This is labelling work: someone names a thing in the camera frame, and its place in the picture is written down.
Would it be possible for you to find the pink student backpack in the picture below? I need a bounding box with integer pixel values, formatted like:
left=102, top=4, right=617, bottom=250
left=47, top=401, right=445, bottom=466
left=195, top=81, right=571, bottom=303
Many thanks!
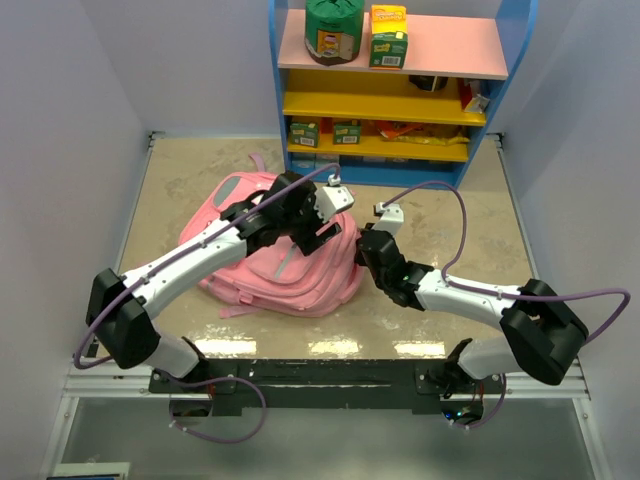
left=178, top=153, right=364, bottom=318

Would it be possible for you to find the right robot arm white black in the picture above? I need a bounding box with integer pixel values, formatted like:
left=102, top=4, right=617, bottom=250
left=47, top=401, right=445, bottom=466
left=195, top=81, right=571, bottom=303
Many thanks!
left=356, top=229, right=589, bottom=393

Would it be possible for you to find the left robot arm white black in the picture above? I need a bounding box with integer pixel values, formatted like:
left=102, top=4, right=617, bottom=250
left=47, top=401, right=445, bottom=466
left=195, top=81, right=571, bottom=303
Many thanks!
left=86, top=172, right=354, bottom=392

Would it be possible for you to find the teal tissue pack stack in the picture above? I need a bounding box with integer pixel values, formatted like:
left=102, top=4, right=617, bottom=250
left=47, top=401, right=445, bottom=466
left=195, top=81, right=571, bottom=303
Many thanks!
left=291, top=152, right=340, bottom=174

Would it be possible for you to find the green box left lower shelf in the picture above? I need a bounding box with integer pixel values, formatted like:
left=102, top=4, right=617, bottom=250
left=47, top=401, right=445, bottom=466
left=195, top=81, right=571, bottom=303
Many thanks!
left=290, top=120, right=320, bottom=148

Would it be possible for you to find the green box right lower shelf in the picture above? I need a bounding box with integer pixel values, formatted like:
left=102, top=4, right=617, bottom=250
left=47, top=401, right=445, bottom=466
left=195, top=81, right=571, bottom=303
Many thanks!
left=332, top=119, right=362, bottom=145

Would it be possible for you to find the orange snack packet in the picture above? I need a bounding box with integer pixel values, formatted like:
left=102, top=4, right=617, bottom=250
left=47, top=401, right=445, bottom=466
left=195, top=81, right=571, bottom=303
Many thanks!
left=374, top=120, right=423, bottom=141

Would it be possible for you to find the yellow snack packet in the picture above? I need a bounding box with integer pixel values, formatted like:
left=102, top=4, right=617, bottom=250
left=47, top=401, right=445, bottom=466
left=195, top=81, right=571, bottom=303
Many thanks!
left=394, top=132, right=470, bottom=147

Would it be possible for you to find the blue kids shelf unit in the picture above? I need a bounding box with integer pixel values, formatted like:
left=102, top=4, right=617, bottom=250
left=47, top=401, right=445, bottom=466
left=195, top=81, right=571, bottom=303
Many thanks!
left=268, top=1, right=538, bottom=187

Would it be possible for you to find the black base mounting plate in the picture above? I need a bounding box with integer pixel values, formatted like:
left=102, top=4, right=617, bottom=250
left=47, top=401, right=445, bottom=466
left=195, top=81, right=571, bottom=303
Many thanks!
left=149, top=359, right=501, bottom=424

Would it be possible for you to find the red white box on shelf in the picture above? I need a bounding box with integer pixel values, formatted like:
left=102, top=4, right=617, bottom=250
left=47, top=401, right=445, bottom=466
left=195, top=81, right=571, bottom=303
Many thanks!
left=458, top=78, right=490, bottom=113

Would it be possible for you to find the black object middle shelf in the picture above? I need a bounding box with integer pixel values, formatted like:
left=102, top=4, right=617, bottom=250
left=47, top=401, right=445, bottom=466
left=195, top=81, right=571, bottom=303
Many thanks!
left=408, top=75, right=449, bottom=93

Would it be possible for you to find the green cylindrical package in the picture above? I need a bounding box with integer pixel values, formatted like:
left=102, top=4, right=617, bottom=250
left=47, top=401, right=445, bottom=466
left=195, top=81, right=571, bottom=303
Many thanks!
left=304, top=0, right=364, bottom=66

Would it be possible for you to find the yellow green box top shelf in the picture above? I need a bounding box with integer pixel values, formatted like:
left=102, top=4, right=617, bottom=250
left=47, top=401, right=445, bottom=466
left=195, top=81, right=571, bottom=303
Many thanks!
left=369, top=4, right=409, bottom=70

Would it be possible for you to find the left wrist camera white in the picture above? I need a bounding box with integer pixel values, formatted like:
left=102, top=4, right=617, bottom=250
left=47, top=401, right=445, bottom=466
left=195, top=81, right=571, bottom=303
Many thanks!
left=314, top=174, right=355, bottom=222

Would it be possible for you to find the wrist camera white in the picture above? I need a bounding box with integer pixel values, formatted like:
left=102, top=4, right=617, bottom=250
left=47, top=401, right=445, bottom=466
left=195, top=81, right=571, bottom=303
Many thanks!
left=371, top=202, right=404, bottom=237
left=314, top=174, right=355, bottom=222

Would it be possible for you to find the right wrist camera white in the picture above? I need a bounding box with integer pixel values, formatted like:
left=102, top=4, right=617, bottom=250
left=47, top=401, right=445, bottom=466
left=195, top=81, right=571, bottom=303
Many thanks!
left=371, top=202, right=404, bottom=237

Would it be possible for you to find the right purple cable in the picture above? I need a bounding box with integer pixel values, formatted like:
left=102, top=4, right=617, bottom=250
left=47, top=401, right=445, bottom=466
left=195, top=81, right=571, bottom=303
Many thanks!
left=384, top=180, right=632, bottom=346

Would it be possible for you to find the aluminium frame rail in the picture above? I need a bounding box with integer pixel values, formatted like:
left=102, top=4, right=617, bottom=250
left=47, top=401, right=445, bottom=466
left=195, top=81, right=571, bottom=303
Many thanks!
left=63, top=358, right=589, bottom=399

